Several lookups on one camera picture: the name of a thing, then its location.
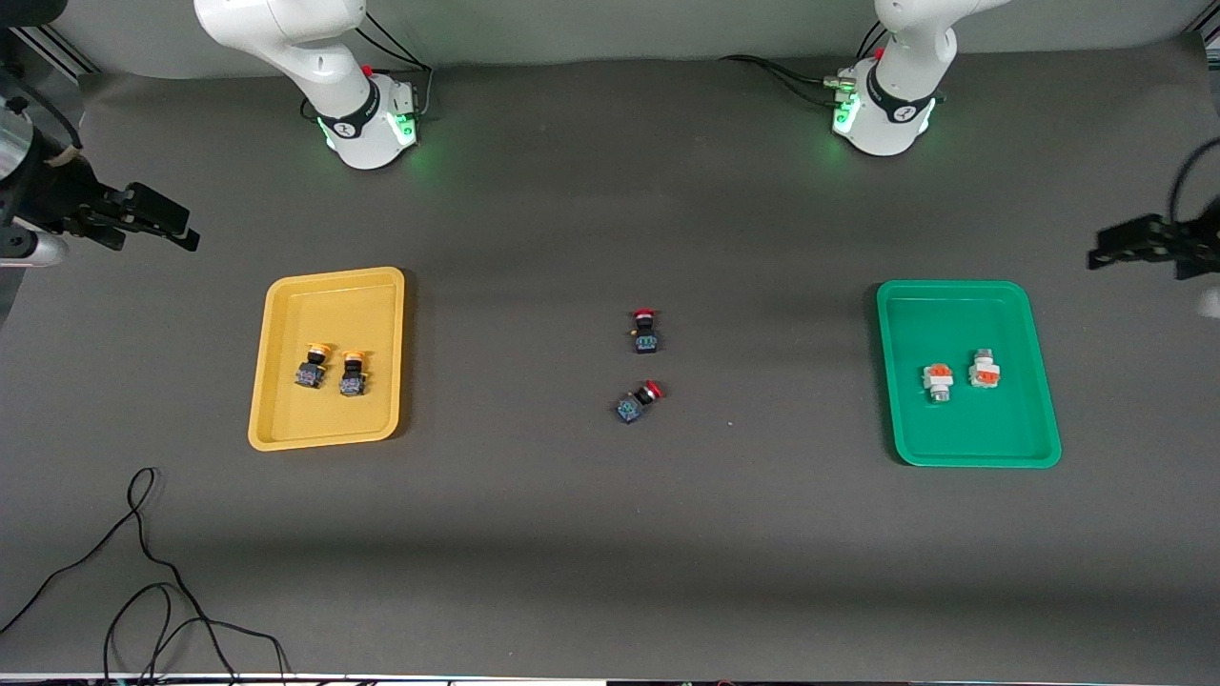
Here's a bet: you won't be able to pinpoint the thin black loose cable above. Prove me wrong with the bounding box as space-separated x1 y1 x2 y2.
0 467 290 685

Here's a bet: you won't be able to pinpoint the black arm base cables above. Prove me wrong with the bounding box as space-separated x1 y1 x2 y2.
720 21 892 108
300 14 436 123

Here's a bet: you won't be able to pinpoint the aluminium profile rail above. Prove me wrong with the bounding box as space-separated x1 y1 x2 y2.
14 26 101 77

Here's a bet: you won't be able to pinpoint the black left arm base cables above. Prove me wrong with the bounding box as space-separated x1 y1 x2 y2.
720 21 892 108

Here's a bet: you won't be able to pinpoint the yellow plastic tray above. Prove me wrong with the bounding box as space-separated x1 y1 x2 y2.
248 267 406 452

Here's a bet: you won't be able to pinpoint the black right arm base cables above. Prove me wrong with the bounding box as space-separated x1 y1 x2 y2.
300 14 436 123

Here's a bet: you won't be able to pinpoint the green plastic tray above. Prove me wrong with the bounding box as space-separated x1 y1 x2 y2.
876 279 1063 469

